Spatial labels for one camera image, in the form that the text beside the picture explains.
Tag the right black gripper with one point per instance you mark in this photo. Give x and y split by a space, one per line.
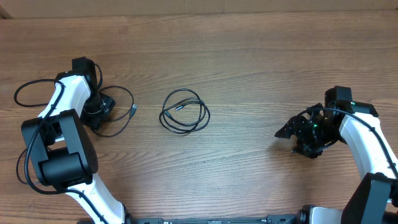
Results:
295 127

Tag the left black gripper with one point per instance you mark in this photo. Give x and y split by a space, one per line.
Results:
94 119

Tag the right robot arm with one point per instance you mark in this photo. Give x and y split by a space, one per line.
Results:
341 119

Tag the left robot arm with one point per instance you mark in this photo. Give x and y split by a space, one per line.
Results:
60 158

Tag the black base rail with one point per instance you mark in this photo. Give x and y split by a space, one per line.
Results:
270 219

